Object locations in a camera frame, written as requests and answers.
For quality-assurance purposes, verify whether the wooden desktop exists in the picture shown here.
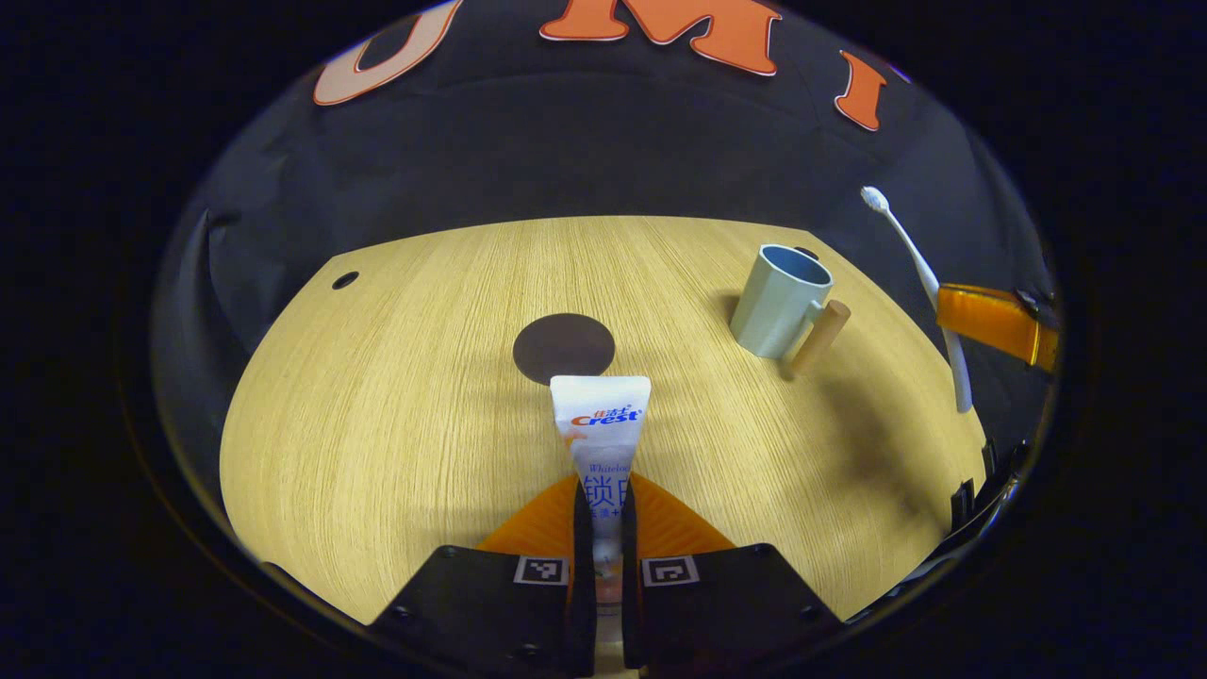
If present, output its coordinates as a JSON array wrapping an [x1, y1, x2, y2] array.
[[219, 215, 989, 625]]

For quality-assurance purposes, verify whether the white toothpaste tube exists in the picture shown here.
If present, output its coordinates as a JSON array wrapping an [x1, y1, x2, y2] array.
[[550, 374, 653, 647]]

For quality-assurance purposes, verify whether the white toothbrush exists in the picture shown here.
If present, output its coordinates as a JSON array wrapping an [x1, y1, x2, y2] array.
[[860, 186, 974, 414]]

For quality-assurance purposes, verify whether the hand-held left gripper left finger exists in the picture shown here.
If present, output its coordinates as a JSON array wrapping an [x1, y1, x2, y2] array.
[[368, 474, 597, 679]]

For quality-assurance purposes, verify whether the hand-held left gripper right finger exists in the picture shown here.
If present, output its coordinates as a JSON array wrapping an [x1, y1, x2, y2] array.
[[620, 472, 845, 679]]

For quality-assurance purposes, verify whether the black backdrop cloth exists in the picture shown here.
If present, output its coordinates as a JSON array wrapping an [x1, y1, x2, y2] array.
[[156, 0, 1057, 491]]

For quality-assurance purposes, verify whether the blue-grey cup with wooden handle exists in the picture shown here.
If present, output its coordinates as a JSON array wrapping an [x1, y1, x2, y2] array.
[[729, 244, 852, 378]]

